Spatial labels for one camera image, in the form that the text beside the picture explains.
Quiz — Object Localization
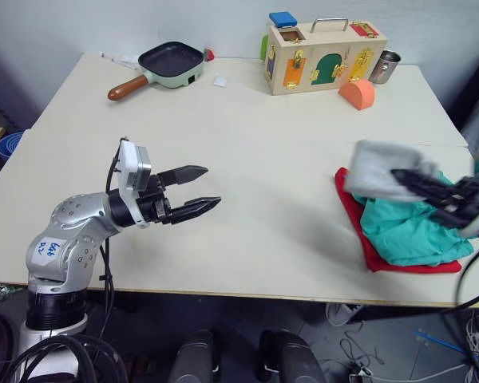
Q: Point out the blue square block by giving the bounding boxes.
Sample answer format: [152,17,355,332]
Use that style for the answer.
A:
[268,11,298,30]

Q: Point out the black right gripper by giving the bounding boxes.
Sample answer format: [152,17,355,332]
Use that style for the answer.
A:
[390,168,479,230]

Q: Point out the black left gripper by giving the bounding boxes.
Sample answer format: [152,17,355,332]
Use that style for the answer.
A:
[137,164,223,227]

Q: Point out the green pan with wooden handle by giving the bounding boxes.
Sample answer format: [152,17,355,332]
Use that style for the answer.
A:
[107,41,206,102]

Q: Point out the grey socks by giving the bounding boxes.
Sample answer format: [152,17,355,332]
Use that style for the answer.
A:
[344,139,441,203]

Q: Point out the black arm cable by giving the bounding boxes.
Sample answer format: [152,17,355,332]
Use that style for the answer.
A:
[98,153,119,340]
[438,239,479,316]

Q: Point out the wooden lock box toy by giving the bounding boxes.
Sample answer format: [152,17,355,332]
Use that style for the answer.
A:
[260,17,389,97]

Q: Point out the blue bucket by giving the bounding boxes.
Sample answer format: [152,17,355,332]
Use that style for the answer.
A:
[0,131,26,161]

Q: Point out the green shorts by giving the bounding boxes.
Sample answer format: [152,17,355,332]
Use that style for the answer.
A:
[350,169,475,267]

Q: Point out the black cable bundle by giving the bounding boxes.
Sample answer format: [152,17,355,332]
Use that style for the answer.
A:
[0,313,129,383]

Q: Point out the orange half-round block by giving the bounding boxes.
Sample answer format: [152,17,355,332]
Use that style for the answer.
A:
[338,77,378,111]

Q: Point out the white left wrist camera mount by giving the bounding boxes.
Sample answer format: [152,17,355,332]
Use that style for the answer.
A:
[117,137,155,229]

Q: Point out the red t-shirt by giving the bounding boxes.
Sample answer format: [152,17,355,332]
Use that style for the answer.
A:
[335,167,463,274]

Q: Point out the white pen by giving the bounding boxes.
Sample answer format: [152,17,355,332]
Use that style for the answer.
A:
[99,51,141,71]

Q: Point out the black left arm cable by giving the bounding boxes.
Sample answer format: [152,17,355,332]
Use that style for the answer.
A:
[98,153,119,340]

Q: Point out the steel cup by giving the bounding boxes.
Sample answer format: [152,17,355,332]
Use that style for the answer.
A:
[368,49,402,85]

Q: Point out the dark rounded shape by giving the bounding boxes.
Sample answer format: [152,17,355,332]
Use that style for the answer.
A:
[169,328,221,383]
[258,329,327,383]

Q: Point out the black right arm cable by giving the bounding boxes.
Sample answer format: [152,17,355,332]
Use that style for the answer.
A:
[438,239,479,316]

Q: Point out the blue stick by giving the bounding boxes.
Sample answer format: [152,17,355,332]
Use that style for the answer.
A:
[412,328,466,355]

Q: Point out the white plastic bag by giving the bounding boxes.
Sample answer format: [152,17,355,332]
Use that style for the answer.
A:
[326,302,365,327]

